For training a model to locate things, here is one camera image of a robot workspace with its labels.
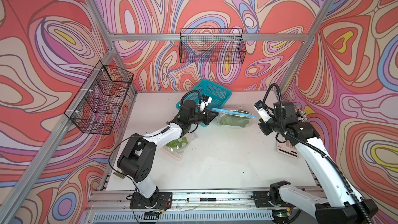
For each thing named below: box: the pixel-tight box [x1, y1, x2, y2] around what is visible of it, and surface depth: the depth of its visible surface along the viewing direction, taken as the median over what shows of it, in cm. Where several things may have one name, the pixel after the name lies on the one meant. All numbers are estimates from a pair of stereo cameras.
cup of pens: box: [294, 108, 308, 124], surface depth 85 cm
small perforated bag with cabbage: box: [160, 132, 198, 162], surface depth 88 cm
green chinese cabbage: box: [219, 114, 250, 128], surface depth 88 cm
